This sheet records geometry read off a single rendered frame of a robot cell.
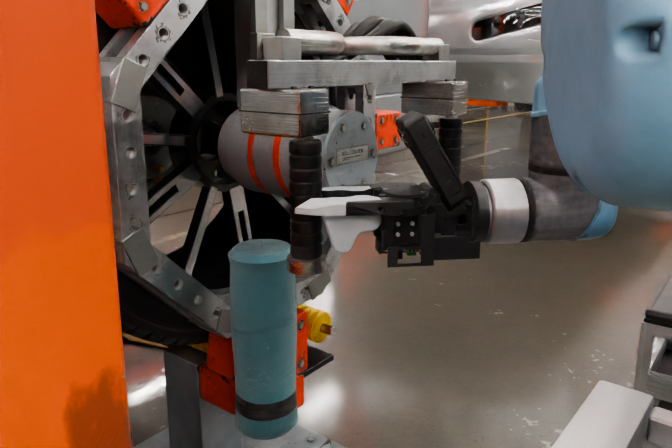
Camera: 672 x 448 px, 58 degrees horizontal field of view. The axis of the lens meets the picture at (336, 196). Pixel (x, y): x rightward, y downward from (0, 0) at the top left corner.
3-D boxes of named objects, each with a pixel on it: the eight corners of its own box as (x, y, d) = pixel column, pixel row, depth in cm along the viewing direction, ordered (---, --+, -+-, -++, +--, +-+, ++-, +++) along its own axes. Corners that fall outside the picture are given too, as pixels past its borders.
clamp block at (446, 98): (416, 111, 98) (417, 78, 97) (467, 114, 92) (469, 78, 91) (399, 113, 94) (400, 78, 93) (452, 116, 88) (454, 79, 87)
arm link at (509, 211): (531, 185, 66) (501, 172, 73) (490, 186, 65) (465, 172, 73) (526, 251, 67) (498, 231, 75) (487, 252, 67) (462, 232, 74)
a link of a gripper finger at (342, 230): (301, 260, 63) (384, 252, 65) (301, 205, 61) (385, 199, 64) (295, 251, 66) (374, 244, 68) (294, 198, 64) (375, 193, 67)
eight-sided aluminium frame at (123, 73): (348, 264, 122) (349, -19, 110) (375, 271, 118) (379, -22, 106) (104, 370, 80) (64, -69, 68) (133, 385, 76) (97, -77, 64)
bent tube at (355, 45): (347, 62, 103) (347, -3, 101) (449, 62, 92) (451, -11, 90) (276, 62, 90) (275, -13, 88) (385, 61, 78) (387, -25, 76)
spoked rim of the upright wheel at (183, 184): (256, 19, 128) (10, -48, 88) (344, 14, 114) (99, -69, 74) (241, 253, 133) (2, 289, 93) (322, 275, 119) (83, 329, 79)
